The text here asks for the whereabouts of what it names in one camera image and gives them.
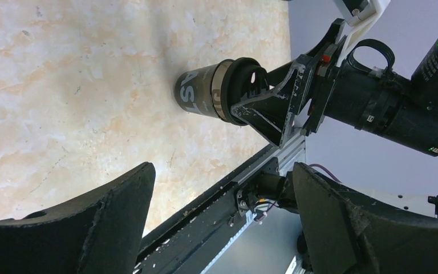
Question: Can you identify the black printed coffee cup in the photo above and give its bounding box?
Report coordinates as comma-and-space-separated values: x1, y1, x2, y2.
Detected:
173, 63, 220, 119

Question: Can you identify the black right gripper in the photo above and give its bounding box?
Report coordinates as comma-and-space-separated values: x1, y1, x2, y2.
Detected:
231, 18, 438, 156

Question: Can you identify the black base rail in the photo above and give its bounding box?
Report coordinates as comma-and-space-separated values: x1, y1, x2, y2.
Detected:
133, 132, 306, 273

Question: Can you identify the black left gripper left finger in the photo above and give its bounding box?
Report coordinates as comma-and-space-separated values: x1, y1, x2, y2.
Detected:
0, 162, 156, 273

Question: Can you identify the black cup lid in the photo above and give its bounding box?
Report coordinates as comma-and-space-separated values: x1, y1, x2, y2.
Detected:
221, 57, 269, 126

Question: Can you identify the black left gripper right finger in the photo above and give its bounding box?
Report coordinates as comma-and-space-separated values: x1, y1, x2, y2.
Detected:
293, 163, 438, 273

